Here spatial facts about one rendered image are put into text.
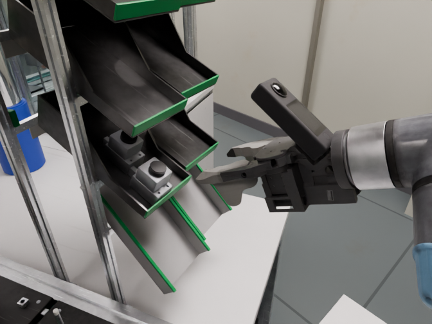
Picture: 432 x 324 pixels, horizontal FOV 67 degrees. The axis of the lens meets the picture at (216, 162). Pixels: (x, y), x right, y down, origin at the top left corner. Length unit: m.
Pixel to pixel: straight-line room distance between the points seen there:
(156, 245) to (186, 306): 0.20
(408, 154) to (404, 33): 2.35
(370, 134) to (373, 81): 2.44
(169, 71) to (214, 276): 0.54
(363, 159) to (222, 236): 0.70
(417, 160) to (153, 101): 0.40
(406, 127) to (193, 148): 0.49
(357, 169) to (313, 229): 2.00
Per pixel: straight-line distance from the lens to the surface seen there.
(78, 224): 1.14
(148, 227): 0.73
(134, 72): 0.63
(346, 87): 2.91
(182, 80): 0.68
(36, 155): 1.46
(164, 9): 0.52
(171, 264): 0.74
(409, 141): 0.37
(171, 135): 0.76
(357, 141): 0.38
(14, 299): 0.85
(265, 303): 1.49
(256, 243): 1.00
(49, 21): 0.51
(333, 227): 2.43
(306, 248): 2.23
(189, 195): 0.84
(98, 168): 0.61
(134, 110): 0.54
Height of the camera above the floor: 1.57
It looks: 32 degrees down
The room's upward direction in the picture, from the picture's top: straight up
